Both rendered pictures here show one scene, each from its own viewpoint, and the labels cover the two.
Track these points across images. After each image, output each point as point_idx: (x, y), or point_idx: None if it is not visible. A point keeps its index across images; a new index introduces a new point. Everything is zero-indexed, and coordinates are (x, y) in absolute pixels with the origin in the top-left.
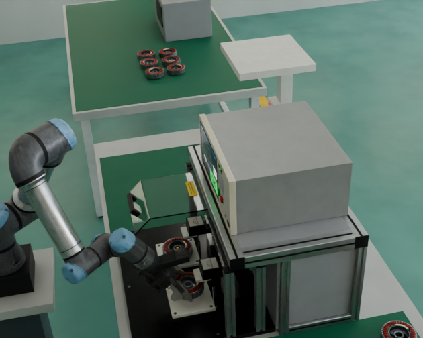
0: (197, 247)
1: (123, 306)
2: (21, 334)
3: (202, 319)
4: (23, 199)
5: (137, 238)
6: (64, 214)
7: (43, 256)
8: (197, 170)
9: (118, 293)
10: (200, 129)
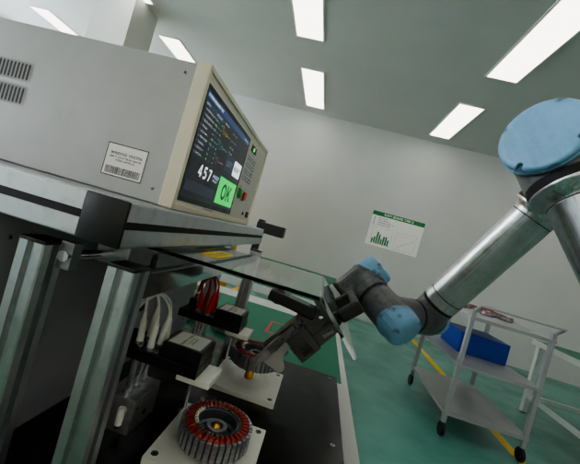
0: (151, 442)
1: (342, 438)
2: None
3: None
4: None
5: (350, 270)
6: (467, 252)
7: None
8: (200, 216)
9: (351, 463)
10: (203, 105)
